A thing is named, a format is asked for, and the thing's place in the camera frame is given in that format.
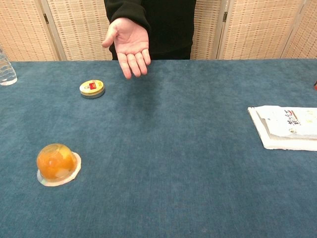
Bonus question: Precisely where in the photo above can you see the orange fruit jelly cup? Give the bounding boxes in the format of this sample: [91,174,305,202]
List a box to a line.
[36,143,82,187]

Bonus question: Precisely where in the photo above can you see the clear plastic water bottle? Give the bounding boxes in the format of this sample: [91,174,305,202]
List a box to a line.
[0,45,18,86]

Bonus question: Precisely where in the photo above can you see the white paper packets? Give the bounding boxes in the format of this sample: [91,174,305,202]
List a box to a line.
[247,106,317,152]

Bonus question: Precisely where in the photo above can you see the white printed snack packet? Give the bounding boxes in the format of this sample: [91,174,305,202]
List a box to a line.
[256,105,317,140]

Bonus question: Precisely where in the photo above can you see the person's black clothed torso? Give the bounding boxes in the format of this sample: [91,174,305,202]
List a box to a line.
[108,0,197,60]

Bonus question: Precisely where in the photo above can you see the woven folding screen panel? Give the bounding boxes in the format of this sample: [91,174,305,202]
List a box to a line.
[0,0,61,62]
[40,0,113,61]
[191,0,229,60]
[216,0,309,60]
[280,0,317,59]

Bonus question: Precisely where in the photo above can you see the black sleeved right forearm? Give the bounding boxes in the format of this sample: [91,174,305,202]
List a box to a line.
[104,0,152,38]

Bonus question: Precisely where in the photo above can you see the person's right hand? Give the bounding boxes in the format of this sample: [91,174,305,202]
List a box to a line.
[102,17,152,80]

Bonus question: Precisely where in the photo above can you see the round yellow tin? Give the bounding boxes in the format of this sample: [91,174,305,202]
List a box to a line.
[79,79,106,100]

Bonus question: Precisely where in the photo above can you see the blue table cloth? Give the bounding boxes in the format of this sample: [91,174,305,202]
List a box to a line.
[0,59,317,238]

